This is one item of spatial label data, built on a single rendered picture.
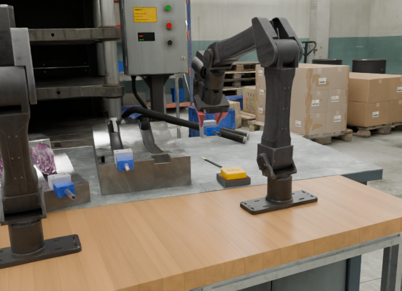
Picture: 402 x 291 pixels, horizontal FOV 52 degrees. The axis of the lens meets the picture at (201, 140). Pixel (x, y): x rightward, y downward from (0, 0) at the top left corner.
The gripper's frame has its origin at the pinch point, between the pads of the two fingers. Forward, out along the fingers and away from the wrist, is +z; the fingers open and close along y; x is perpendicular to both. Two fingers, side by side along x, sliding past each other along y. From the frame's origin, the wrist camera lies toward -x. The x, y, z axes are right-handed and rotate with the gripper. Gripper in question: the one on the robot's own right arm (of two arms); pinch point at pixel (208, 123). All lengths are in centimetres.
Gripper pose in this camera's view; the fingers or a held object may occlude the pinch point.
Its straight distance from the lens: 134.1
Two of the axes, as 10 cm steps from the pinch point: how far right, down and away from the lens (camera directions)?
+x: 2.8, 6.2, -7.4
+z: -0.9, 7.8, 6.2
